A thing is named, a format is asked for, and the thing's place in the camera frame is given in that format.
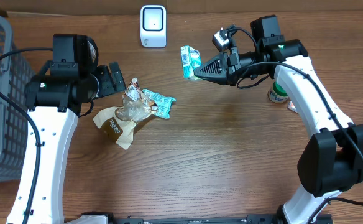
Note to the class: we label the teal tissue pack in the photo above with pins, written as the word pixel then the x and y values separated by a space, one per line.
pixel 191 60

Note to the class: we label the teal white snack packet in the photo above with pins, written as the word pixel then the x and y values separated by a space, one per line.
pixel 164 103

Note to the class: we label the orange small carton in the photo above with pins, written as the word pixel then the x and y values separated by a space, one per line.
pixel 291 107

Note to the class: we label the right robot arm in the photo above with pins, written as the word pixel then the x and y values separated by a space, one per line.
pixel 332 161

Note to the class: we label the green lid jar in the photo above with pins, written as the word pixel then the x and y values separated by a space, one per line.
pixel 277 94

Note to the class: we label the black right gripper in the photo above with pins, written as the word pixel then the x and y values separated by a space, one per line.
pixel 229 67

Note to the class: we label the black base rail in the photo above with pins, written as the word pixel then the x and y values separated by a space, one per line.
pixel 250 219

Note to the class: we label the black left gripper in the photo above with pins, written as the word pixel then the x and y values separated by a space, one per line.
pixel 104 74

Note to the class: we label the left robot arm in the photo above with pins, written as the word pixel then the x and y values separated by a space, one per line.
pixel 53 99

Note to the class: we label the clear brown crinkled bag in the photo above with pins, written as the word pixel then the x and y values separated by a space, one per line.
pixel 118 123

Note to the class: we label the grey plastic mesh basket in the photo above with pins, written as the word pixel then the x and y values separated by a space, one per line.
pixel 15 72

